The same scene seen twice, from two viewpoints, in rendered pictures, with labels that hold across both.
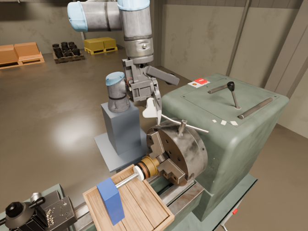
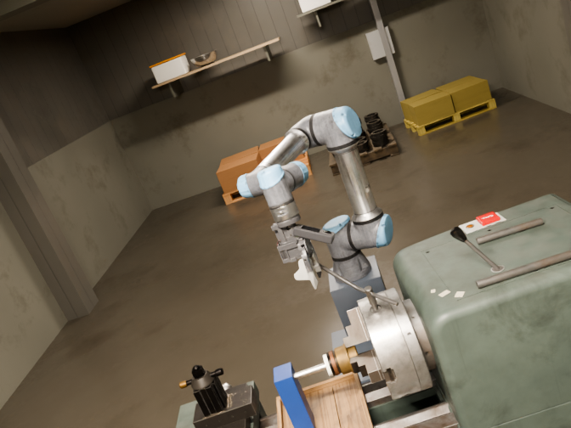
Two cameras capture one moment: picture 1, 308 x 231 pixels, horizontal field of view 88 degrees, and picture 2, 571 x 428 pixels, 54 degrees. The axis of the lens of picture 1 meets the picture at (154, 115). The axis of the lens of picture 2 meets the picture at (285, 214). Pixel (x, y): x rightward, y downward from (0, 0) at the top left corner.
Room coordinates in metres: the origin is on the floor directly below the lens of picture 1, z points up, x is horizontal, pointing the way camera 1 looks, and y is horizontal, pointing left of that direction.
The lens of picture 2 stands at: (-0.68, -0.97, 2.08)
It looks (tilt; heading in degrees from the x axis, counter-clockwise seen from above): 18 degrees down; 41
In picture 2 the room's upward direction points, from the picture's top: 21 degrees counter-clockwise
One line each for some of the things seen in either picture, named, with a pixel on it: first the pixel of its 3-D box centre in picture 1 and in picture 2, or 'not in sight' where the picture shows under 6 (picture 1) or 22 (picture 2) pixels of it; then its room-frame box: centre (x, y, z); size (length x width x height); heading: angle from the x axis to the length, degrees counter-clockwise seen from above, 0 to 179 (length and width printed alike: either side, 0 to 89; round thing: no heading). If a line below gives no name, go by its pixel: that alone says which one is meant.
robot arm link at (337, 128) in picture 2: not in sight; (354, 180); (0.95, 0.11, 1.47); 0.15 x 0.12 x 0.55; 97
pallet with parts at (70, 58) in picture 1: (66, 49); (357, 137); (6.00, 3.14, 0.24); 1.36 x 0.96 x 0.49; 33
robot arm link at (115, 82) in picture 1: (117, 84); (341, 235); (0.94, 0.23, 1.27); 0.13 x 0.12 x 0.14; 97
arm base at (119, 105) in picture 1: (118, 100); (348, 261); (0.93, 0.24, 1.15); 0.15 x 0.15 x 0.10
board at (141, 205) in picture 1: (126, 206); (323, 421); (0.37, 0.13, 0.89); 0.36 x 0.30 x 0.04; 37
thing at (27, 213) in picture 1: (18, 212); (200, 378); (0.24, 0.44, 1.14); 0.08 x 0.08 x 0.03
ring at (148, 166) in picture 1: (148, 167); (344, 359); (0.45, 0.03, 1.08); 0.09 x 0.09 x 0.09; 37
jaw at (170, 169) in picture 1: (173, 172); (371, 368); (0.42, -0.09, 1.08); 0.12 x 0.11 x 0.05; 37
